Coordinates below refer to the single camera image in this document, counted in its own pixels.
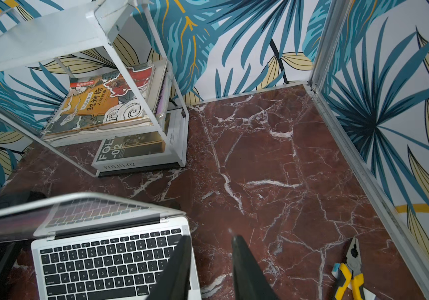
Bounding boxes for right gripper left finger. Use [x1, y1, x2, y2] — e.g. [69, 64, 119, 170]
[147, 236, 192, 300]

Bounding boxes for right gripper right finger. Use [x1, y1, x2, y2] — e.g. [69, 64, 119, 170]
[232, 235, 279, 300]

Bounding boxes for silver laptop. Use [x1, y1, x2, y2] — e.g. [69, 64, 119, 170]
[0, 192, 190, 300]

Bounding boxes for folio magazine book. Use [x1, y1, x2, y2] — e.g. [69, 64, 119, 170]
[91, 109, 186, 174]

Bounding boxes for colourful illustrated book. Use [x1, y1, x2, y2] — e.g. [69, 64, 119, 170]
[42, 59, 168, 145]

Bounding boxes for white metal shelf rack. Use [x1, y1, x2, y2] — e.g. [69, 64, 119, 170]
[0, 1, 189, 176]

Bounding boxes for yellow handled pliers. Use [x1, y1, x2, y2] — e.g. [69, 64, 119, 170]
[329, 237, 377, 300]

